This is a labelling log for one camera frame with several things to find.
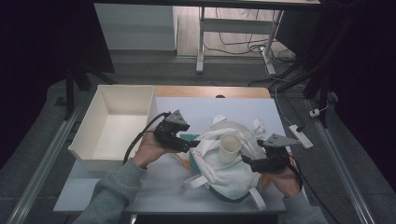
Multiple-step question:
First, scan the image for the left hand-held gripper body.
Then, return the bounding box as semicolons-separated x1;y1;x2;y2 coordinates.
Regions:
152;109;191;153

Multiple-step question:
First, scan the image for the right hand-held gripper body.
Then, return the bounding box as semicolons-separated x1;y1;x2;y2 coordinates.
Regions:
250;133;302;174

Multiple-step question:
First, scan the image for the white cup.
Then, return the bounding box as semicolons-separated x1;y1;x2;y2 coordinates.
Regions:
218;133;243;165

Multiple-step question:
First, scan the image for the white patterned tote bag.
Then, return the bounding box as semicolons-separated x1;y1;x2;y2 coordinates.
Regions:
172;114;272;213

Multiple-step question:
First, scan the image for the white plastic bin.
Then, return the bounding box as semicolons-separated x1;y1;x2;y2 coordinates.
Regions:
67;84;158;172

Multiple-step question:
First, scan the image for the person's right hand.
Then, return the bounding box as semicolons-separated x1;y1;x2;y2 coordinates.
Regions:
261;153;302;199

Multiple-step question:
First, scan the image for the person's left hand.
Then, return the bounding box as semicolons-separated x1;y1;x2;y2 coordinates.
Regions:
131;130;182;169

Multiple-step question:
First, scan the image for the white power strip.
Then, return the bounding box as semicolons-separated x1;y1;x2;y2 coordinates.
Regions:
288;124;315;149

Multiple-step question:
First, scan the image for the black metal stand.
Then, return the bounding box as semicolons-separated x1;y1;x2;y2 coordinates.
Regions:
54;62;118;120
303;62;338;129

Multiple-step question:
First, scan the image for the white cabinet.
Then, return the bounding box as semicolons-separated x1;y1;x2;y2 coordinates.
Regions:
93;3;178;51

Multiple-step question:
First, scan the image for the right hand-held gripper black cable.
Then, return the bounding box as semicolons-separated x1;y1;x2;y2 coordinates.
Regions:
288;155;340;224

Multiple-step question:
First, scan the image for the hand-held gripper black cable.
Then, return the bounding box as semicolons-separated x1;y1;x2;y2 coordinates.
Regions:
122;111;172;166
288;155;340;224

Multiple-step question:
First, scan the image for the left hand-held gripper black cable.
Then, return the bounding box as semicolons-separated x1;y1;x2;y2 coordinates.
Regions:
122;111;172;166

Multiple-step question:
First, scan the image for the white power strip cable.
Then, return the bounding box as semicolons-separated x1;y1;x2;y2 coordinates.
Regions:
264;63;293;128

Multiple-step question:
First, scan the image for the aluminium rail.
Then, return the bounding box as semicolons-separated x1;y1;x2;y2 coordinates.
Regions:
6;104;83;224
306;99;376;224

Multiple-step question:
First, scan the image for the black floor cable tangle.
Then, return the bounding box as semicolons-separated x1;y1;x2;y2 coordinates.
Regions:
204;7;297;63

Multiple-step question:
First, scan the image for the white desk with metal frame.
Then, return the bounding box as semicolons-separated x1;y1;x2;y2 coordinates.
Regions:
92;0;321;76

